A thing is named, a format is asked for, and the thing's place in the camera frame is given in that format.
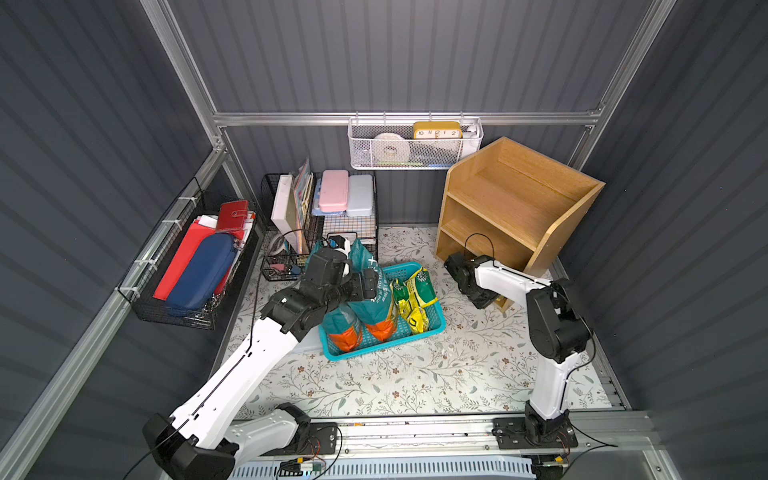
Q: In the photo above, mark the floral table mat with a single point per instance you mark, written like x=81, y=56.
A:
x=483, y=362

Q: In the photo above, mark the white book in organizer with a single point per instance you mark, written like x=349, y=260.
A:
x=284, y=213

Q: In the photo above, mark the black wire side basket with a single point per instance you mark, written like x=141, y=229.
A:
x=139, y=284

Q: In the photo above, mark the red folder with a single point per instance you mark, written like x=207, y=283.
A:
x=194, y=236

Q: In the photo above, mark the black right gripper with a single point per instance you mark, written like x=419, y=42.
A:
x=458, y=271

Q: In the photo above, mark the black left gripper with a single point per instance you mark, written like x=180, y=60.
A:
x=366, y=284

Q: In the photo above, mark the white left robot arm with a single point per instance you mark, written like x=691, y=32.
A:
x=199, y=440

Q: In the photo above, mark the white wire wall basket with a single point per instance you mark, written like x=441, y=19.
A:
x=425, y=154

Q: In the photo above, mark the teal plastic basket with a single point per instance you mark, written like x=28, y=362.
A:
x=403, y=334

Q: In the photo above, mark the light blue pencil case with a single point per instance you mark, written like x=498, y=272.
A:
x=360, y=196

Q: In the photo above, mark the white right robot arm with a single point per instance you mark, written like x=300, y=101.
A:
x=557, y=332

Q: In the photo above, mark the yellow fertilizer packet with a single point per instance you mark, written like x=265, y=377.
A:
x=418, y=321
x=401, y=298
x=420, y=288

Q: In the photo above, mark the teal fertilizer bag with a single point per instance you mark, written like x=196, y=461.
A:
x=343, y=328
x=376, y=314

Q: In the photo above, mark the yellow clock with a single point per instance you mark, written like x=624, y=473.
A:
x=437, y=130

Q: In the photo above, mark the dark red wallet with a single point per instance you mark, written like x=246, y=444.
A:
x=232, y=216

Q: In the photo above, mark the wooden shelf unit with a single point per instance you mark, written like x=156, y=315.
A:
x=514, y=203

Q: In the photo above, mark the white tape roll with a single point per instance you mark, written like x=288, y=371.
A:
x=390, y=148

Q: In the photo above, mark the navy blue pouch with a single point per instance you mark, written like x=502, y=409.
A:
x=208, y=267

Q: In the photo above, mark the pink pencil case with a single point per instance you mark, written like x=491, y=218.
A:
x=334, y=191

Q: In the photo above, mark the black wire desk organizer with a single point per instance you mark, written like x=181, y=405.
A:
x=280, y=262

